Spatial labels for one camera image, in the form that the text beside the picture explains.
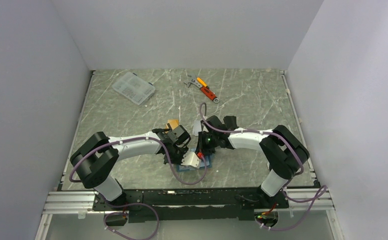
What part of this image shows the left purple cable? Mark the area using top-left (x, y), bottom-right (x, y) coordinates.
top-left (68, 135), bottom-right (209, 240)

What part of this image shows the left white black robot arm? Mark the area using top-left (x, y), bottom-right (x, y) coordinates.
top-left (69, 125), bottom-right (191, 210)

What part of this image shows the clear plastic organizer box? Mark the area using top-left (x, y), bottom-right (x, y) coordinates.
top-left (112, 72), bottom-right (156, 105)

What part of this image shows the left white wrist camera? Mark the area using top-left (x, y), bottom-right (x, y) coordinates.
top-left (181, 151), bottom-right (203, 169)

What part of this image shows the orange credit cards stack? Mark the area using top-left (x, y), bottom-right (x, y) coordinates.
top-left (166, 119), bottom-right (179, 130)

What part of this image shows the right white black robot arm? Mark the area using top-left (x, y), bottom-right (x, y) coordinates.
top-left (198, 115), bottom-right (310, 208)

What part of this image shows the black card case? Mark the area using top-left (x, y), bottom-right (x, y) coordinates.
top-left (223, 115), bottom-right (238, 131)

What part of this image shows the silver grey card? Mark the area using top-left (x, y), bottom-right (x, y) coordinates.
top-left (192, 120), bottom-right (202, 137)

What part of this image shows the blue card holder wallet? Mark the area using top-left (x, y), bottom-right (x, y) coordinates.
top-left (176, 155), bottom-right (213, 174)

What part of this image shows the red adjustable wrench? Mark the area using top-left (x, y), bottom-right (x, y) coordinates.
top-left (184, 74), bottom-right (220, 104)

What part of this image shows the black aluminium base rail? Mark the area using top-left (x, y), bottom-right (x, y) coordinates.
top-left (42, 187), bottom-right (335, 223)

